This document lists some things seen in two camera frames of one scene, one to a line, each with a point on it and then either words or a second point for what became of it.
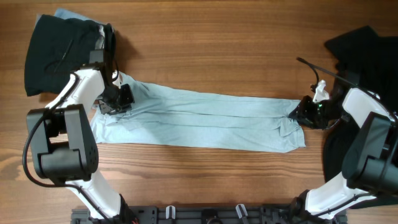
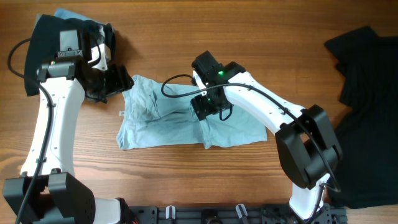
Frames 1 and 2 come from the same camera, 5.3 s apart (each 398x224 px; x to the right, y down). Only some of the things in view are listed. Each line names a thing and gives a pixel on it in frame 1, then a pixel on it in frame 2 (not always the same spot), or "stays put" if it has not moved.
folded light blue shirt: [64, 14] stays put
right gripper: [302, 117] -> [203, 109]
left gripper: [128, 99] -> [122, 81]
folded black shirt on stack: [56, 48] stays put
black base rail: [209, 214] stays put
